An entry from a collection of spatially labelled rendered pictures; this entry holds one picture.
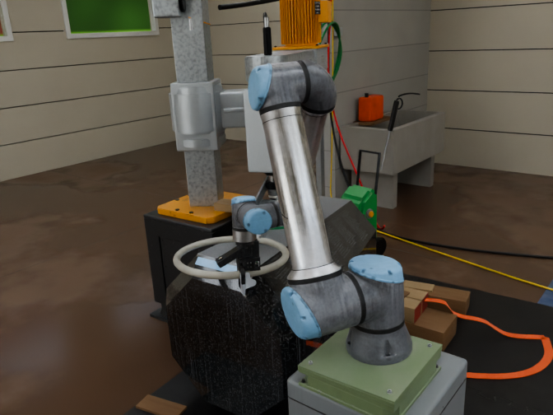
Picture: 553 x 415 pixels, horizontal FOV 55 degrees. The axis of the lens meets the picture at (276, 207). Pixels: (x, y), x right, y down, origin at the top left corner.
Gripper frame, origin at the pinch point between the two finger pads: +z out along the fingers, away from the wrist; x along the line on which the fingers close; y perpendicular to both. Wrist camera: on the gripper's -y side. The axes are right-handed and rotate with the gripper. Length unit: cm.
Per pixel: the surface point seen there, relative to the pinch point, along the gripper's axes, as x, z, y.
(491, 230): 216, 65, 268
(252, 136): 71, -50, 20
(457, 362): -63, 4, 55
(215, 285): 32.9, 10.9, -6.4
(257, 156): 71, -40, 22
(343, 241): 67, 8, 67
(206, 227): 113, 8, -1
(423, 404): -77, 5, 36
